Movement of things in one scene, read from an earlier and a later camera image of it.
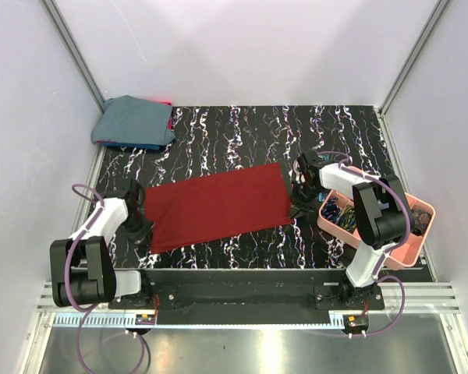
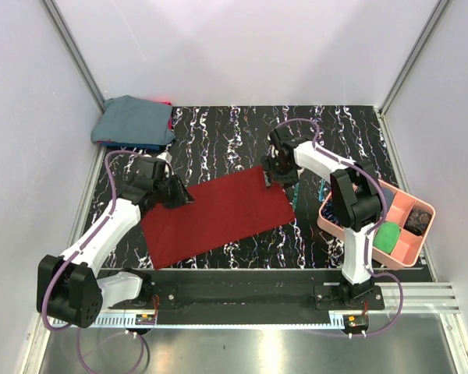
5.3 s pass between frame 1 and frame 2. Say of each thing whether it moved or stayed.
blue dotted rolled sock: stayed
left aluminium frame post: stayed
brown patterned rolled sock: stayed
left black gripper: moved
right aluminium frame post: stayed
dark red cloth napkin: moved
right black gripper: moved
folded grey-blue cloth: stayed
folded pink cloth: stayed
